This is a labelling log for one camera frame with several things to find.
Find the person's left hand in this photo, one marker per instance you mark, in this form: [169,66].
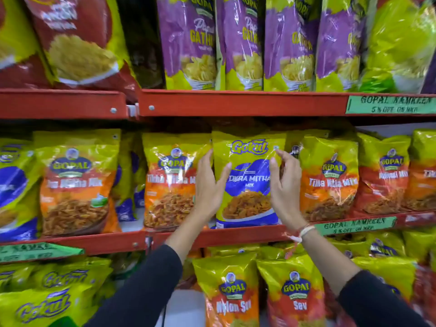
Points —
[207,194]

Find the person's right hand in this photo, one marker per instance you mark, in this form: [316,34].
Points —
[287,194]

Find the blue Gokul Tikha Mitha packet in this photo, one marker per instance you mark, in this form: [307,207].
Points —
[248,187]

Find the pile of bottom shelf packets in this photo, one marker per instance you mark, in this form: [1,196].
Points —
[231,289]

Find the orange Gopal Tikha Mitha Mix packet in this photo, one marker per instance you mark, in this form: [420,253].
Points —
[75,200]

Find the person's left forearm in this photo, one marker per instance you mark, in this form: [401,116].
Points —
[184,234]

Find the person's right forearm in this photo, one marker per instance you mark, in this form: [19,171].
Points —
[327,258]

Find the green handwritten shelf label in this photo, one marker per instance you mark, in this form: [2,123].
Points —
[34,252]
[354,226]
[388,104]

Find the red white wrist thread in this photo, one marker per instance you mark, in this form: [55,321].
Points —
[301,233]

